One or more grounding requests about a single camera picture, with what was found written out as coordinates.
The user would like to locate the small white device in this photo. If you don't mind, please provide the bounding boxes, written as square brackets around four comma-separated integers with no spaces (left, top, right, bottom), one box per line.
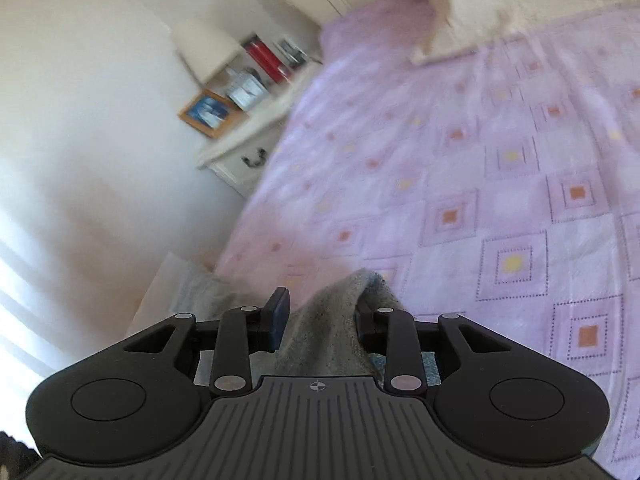
[276,39,308,70]

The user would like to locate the silver desk clock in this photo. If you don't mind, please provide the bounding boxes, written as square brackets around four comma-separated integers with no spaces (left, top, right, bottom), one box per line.
[225,67,271,111]

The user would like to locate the grey speckled pants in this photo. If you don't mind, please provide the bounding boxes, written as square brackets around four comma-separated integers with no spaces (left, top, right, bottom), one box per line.
[276,269,442,392]

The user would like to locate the cream lamp shade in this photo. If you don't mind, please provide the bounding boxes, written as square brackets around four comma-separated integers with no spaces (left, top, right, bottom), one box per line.
[172,17,243,86]

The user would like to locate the wooden picture frame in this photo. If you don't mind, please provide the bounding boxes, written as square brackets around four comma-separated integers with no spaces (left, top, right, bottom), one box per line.
[178,89,241,139]

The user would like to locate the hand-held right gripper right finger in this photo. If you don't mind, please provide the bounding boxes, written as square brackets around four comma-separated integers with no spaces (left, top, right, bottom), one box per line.
[354,306,503,395]

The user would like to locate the red box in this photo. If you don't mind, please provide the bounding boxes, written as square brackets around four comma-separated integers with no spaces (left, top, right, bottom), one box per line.
[242,34,293,83]

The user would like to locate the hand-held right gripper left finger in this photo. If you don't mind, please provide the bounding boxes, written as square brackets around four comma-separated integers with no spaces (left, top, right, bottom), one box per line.
[122,287,292,397]

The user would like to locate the cream pillow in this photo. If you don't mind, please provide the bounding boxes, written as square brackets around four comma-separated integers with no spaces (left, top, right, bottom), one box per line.
[400,0,640,66]

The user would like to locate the lilac patterned bed sheet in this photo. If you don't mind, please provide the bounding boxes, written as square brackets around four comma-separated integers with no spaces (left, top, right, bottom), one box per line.
[215,0,640,466]

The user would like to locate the white nightstand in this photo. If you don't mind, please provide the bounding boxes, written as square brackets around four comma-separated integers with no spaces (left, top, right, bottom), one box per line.
[195,60,326,201]

